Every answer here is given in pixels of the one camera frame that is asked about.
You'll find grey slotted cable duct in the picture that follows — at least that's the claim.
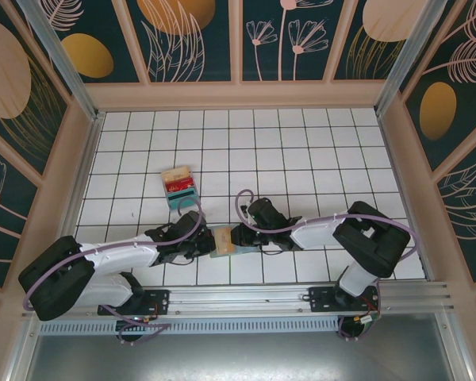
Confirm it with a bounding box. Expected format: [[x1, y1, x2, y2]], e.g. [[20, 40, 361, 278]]
[[37, 319, 340, 335]]

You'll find teal card with black stripe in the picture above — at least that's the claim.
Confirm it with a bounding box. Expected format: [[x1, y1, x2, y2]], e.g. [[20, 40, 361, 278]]
[[168, 191, 200, 210]]

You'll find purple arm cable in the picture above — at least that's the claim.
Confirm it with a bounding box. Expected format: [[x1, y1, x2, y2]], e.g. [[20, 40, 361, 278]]
[[21, 200, 205, 345], [236, 189, 421, 342]]

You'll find green card holder wallet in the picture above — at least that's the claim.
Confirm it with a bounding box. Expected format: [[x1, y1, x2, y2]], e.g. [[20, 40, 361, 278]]
[[209, 224, 263, 260]]

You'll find aluminium frame post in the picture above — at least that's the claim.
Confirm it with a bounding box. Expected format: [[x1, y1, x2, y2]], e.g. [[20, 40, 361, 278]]
[[15, 0, 106, 122], [374, 0, 449, 116]]

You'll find red VIP card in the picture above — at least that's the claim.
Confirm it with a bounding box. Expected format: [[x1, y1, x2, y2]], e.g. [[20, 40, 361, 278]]
[[164, 179, 195, 192]]

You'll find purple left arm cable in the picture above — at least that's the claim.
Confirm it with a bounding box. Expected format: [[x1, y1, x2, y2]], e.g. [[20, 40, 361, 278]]
[[21, 200, 205, 345]]

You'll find small green controller board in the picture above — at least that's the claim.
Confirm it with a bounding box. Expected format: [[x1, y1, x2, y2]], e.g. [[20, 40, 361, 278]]
[[356, 311, 382, 330]]

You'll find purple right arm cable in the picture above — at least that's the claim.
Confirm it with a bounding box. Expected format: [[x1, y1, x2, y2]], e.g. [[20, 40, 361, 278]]
[[236, 189, 421, 342]]

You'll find stack of coloured cards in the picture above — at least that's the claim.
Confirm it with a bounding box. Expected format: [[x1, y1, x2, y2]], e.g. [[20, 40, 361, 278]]
[[160, 165, 202, 212]]

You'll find grey metal sheet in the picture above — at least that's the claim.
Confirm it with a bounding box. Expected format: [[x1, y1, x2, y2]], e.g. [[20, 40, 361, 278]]
[[7, 333, 473, 381]]

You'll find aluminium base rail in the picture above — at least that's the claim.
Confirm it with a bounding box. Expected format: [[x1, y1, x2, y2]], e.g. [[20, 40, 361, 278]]
[[21, 280, 455, 321]]

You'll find beige plastic card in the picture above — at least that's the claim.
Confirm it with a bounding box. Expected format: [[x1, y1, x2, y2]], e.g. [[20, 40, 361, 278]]
[[161, 166, 191, 182], [215, 225, 236, 254]]

